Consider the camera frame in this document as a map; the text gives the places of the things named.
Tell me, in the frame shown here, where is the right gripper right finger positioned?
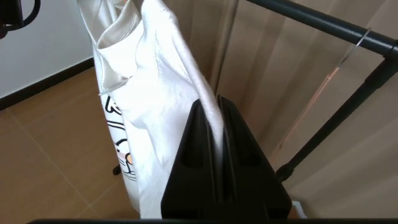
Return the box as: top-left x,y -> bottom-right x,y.
217,95 -> 292,218

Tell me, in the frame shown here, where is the pink clothes hanger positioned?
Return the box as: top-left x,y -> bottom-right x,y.
278,27 -> 373,153

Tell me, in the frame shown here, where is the black cable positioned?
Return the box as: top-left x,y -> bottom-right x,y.
4,0 -> 42,32

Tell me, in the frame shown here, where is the white printed t-shirt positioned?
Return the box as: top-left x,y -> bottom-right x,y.
76,0 -> 225,219

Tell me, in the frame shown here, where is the beige curtain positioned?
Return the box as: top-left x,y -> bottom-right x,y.
163,0 -> 398,218

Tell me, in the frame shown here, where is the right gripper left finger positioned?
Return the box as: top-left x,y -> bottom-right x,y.
160,98 -> 223,218

